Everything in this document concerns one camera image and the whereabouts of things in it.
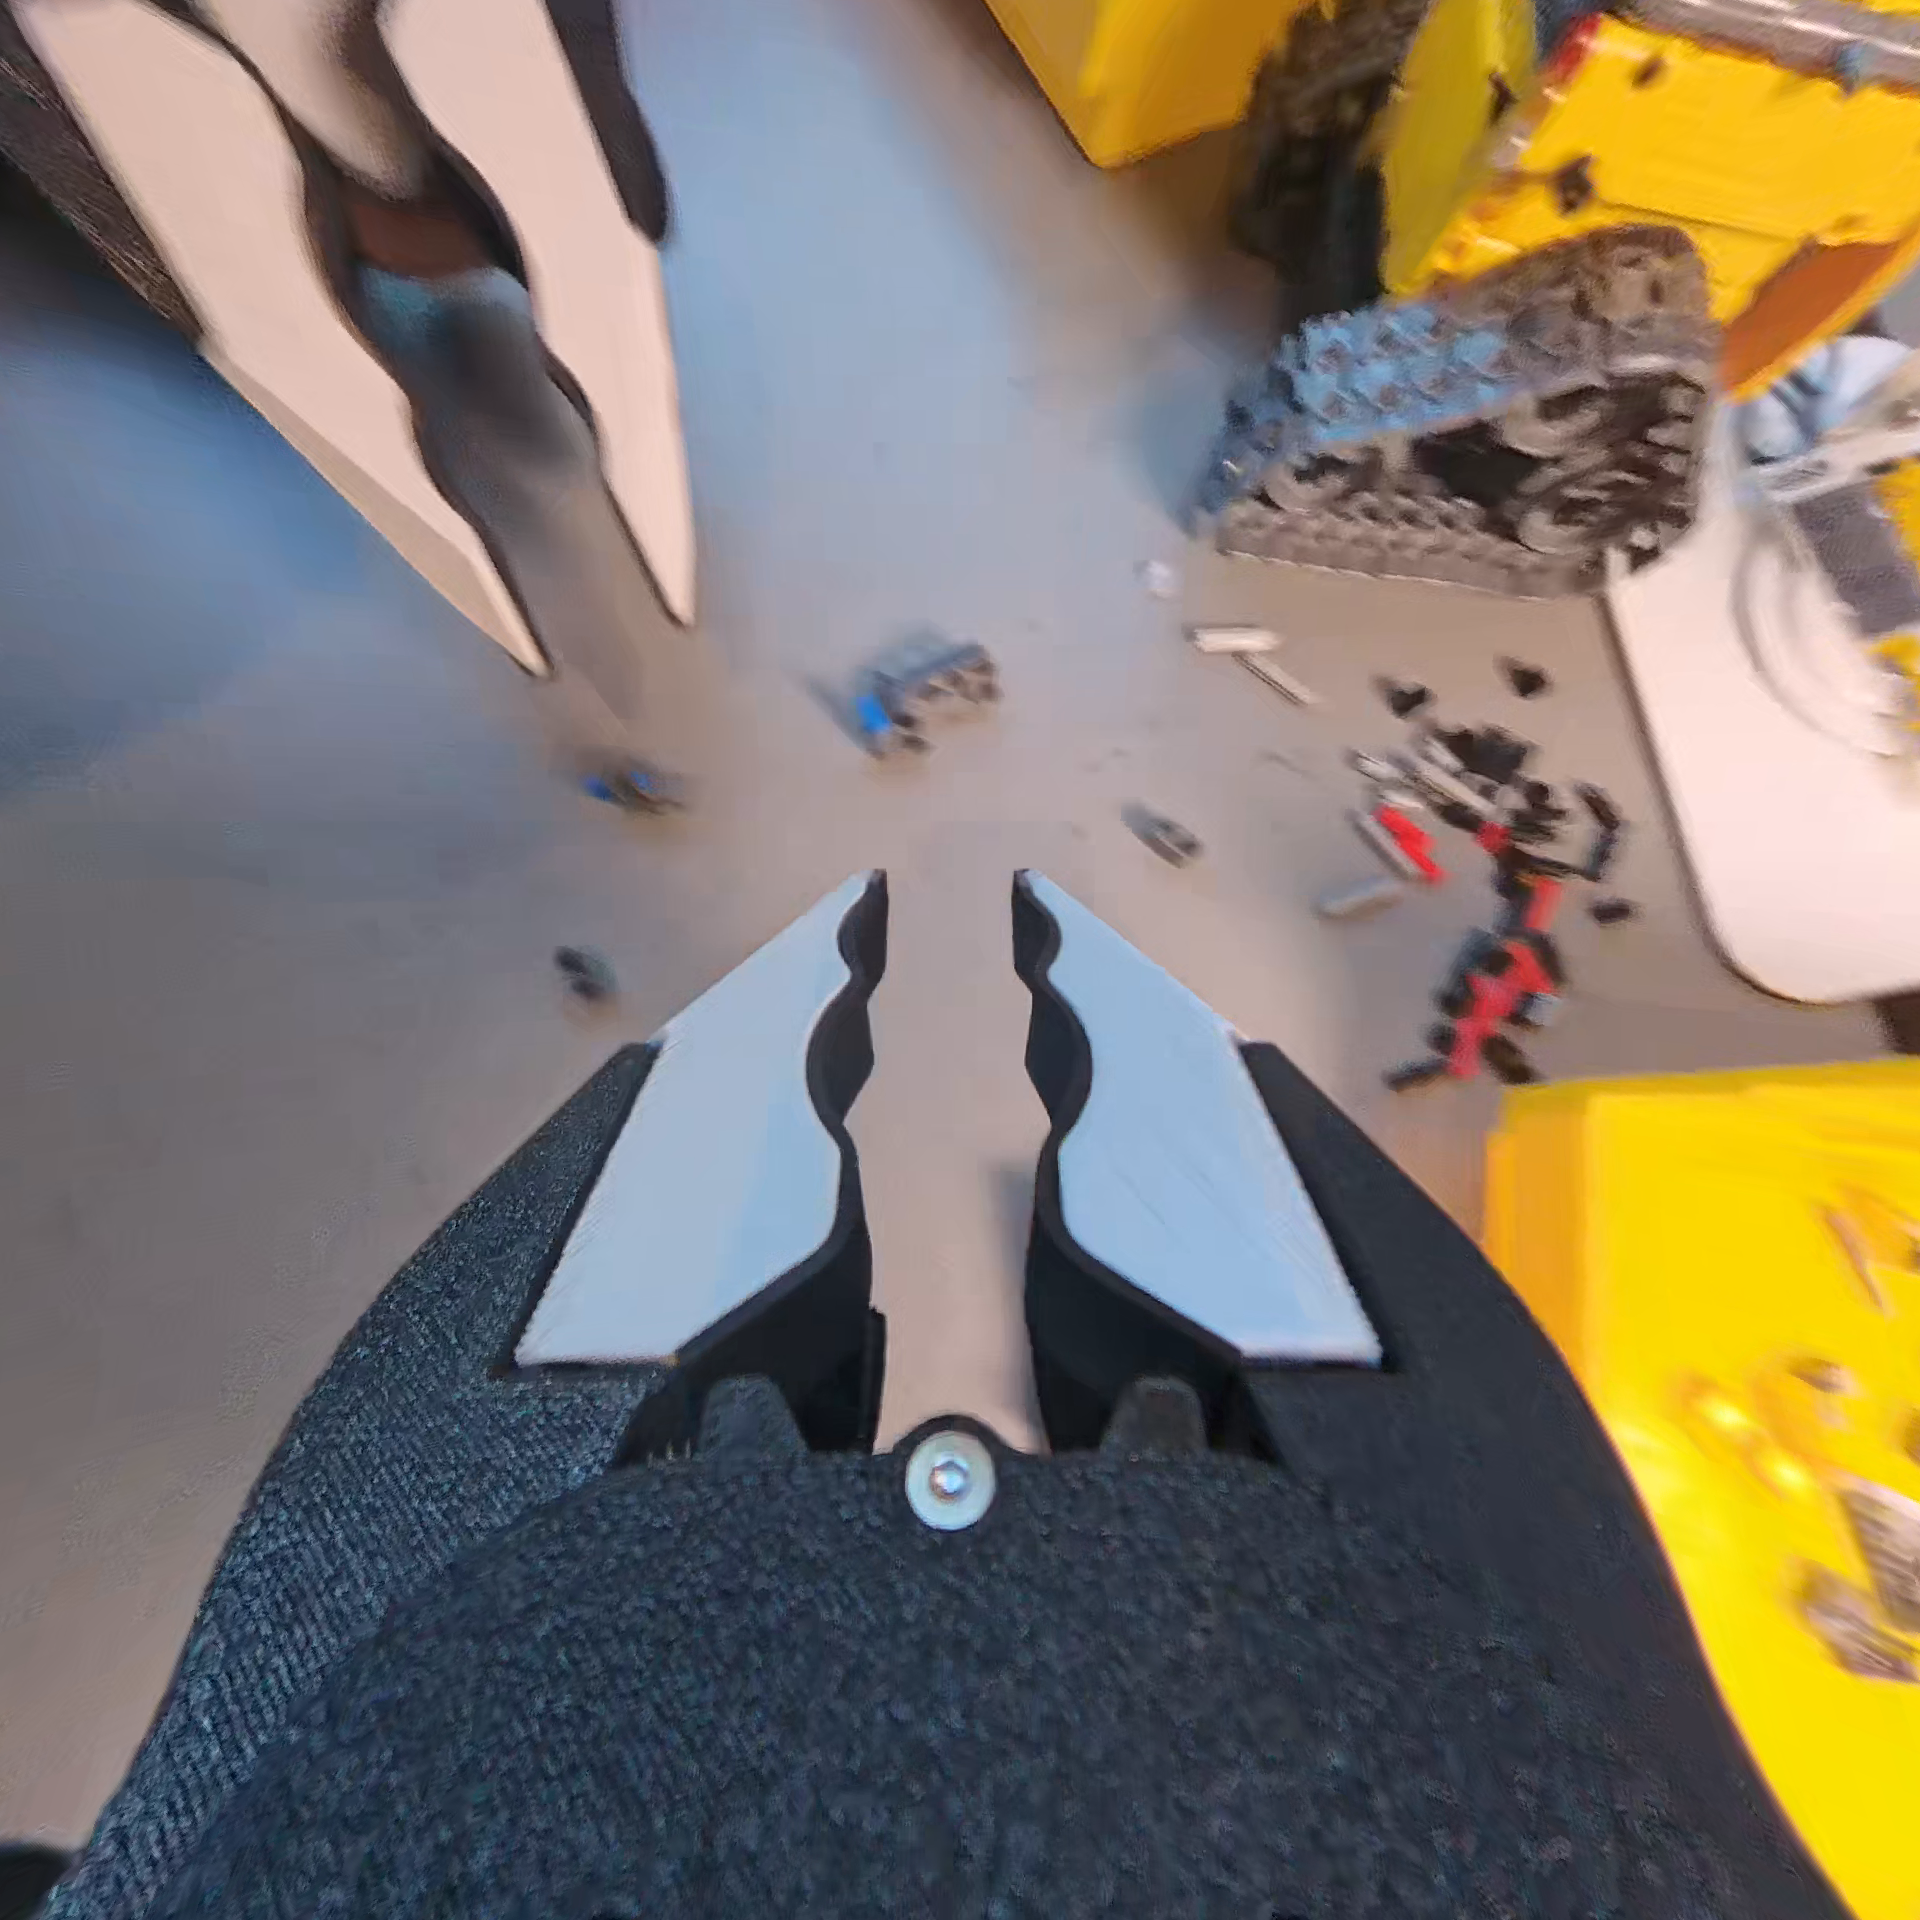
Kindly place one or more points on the grey two-hole connector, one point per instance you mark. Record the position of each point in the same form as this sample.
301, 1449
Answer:
585, 972
1162, 833

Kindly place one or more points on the yellow parts bin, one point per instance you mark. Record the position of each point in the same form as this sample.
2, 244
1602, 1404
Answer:
1621, 1201
1142, 76

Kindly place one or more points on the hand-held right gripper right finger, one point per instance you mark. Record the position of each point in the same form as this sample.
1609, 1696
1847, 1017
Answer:
1201, 1201

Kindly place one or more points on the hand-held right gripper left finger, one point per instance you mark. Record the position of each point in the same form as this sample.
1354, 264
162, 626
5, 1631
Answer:
705, 1201

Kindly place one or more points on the grey desk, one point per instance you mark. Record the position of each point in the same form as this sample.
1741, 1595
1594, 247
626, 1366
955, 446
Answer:
301, 974

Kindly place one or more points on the grey bent beam assembly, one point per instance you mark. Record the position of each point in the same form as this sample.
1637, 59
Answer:
922, 690

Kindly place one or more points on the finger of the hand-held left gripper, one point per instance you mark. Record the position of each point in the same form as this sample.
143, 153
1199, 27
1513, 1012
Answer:
225, 225
570, 270

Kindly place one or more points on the pile of small connector pins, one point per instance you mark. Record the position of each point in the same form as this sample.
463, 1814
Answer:
1501, 902

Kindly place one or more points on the grey connector with blue pin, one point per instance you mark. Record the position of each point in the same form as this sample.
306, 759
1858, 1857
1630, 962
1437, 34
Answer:
630, 784

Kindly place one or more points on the yellow tracked brick bulldozer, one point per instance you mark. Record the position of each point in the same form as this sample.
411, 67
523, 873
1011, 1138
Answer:
1501, 420

